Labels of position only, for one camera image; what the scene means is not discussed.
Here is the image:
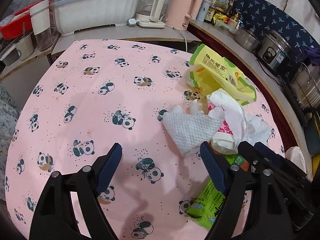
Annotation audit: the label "white lidded canister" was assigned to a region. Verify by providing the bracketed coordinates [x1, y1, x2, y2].
[29, 0, 53, 51]

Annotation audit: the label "red storage tray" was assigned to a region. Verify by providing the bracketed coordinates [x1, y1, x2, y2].
[1, 1, 41, 41]

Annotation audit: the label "pink paper cup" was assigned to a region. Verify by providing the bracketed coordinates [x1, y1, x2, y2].
[210, 120, 237, 155]

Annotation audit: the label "yellow green snack bag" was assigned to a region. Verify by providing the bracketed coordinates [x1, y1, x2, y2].
[187, 44, 257, 106]

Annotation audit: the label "white bottle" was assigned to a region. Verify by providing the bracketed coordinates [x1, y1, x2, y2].
[196, 0, 211, 22]

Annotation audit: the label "small steel pot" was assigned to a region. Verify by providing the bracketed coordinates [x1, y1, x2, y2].
[234, 28, 260, 53]

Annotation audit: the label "stacked yellow blue basins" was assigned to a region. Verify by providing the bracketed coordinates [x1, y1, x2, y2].
[304, 111, 320, 155]

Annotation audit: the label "steel rice cooker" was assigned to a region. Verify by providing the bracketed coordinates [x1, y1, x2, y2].
[255, 30, 292, 75]

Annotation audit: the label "white dish rack box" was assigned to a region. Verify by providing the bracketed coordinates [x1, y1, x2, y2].
[52, 0, 138, 36]

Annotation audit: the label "purple cloth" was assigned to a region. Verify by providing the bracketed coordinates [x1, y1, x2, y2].
[296, 47, 320, 65]

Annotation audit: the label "black power cable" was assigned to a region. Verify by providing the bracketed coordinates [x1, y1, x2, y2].
[256, 58, 284, 86]

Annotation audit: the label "large steel steamer pot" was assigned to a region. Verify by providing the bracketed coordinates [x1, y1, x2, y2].
[290, 62, 319, 112]

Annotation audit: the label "pink panda tablecloth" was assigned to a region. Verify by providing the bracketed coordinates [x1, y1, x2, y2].
[4, 38, 286, 240]

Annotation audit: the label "black induction cooktop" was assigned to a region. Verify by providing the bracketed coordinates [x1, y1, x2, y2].
[282, 84, 308, 127]

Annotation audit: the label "pink electric kettle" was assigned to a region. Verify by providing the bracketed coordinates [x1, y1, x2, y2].
[164, 0, 203, 31]

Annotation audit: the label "yellow seasoning packet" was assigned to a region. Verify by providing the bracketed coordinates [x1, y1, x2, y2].
[213, 13, 227, 23]

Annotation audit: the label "green tea carton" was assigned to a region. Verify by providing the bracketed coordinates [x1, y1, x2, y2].
[185, 153, 251, 230]

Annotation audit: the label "navy patterned cloth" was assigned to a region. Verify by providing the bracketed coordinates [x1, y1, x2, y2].
[233, 0, 319, 61]

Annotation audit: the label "white glass kettle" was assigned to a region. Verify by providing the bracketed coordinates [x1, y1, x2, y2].
[135, 0, 165, 29]

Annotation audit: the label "white bagged trash bin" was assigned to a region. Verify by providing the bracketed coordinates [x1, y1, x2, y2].
[285, 146, 306, 173]

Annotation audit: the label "white paper towel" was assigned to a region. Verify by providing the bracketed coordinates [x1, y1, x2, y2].
[162, 89, 272, 158]

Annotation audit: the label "dark soy sauce bottle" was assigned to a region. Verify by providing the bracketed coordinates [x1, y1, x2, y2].
[204, 0, 216, 23]

